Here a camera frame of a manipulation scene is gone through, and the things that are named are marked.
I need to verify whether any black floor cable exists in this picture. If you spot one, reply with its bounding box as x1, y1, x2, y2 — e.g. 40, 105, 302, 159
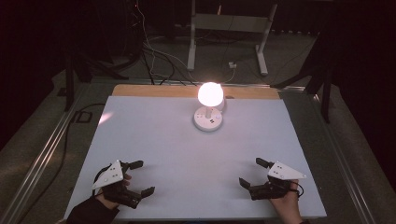
17, 102, 106, 224

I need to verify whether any person's right hand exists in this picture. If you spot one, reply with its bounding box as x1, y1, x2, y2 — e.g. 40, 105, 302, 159
268, 178, 304, 217

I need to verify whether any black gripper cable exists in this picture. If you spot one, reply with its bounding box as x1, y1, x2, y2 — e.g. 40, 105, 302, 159
291, 180, 305, 198
92, 166, 110, 197

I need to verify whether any white metal desk frame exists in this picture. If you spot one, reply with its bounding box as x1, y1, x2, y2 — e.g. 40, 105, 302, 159
187, 0, 278, 77

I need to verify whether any bundle of black cables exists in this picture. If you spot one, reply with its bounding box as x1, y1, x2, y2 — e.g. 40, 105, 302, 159
140, 43, 198, 87

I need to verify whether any black metal stand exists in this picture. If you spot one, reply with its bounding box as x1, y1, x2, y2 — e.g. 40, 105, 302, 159
63, 54, 129, 113
270, 27, 334, 124

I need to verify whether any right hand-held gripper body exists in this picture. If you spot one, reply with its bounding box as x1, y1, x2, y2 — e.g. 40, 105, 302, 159
248, 161, 307, 202

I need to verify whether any aluminium rail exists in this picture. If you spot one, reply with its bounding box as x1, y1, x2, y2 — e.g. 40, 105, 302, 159
310, 92, 376, 224
0, 83, 92, 224

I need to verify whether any white table mat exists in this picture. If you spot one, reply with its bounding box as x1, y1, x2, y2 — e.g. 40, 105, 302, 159
64, 95, 328, 220

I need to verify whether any white cable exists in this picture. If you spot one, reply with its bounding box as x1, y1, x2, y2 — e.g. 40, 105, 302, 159
135, 0, 195, 82

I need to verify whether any person's left hand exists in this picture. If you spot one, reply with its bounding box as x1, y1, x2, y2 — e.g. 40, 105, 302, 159
94, 173, 133, 210

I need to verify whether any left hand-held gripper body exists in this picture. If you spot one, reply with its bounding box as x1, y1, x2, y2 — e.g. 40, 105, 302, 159
91, 160, 143, 210

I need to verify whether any white globe table lamp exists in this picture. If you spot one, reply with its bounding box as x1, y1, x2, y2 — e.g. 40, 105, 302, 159
192, 81, 226, 133

